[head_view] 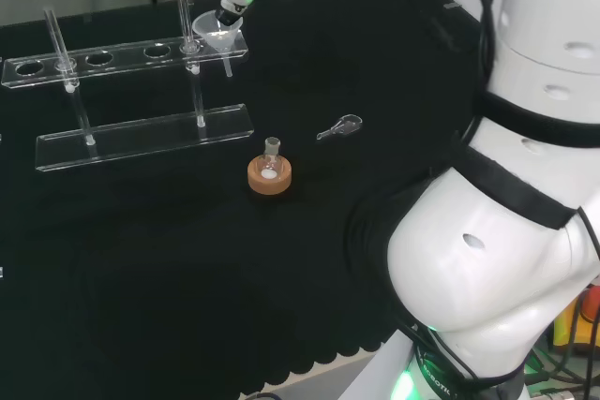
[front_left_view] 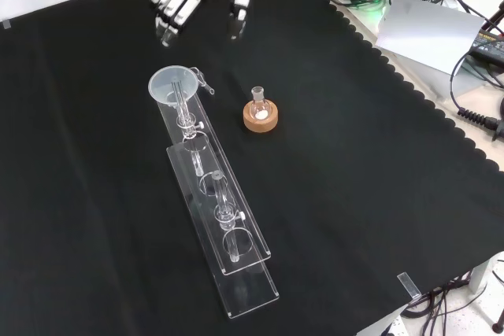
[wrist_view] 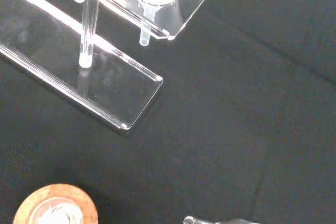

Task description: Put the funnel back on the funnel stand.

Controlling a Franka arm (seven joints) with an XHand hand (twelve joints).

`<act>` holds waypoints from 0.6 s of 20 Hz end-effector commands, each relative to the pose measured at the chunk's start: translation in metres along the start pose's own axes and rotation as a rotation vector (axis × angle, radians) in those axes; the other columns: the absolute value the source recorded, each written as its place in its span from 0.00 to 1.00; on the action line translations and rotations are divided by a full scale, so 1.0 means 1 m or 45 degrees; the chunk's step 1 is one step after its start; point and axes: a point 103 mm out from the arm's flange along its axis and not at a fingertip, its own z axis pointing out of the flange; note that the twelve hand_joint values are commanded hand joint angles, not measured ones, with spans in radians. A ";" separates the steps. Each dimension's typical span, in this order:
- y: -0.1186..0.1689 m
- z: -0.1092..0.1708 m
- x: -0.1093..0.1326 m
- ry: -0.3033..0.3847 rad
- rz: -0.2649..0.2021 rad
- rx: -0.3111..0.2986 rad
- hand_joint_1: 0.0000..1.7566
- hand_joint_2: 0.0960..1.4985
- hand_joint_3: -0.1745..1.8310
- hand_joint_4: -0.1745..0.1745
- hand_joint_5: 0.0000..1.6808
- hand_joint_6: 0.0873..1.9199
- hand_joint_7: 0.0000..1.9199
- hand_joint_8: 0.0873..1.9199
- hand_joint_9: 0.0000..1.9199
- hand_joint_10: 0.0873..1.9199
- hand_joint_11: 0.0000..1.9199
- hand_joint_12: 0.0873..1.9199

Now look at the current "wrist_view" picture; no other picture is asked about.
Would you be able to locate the clear acrylic funnel stand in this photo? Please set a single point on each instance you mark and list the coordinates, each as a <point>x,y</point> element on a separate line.
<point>110,85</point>

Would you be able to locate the black bench cloth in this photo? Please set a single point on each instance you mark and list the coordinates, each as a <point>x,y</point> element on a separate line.
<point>223,116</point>

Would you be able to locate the round-bottom glass flask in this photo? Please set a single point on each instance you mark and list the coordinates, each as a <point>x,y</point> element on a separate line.
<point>59,214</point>

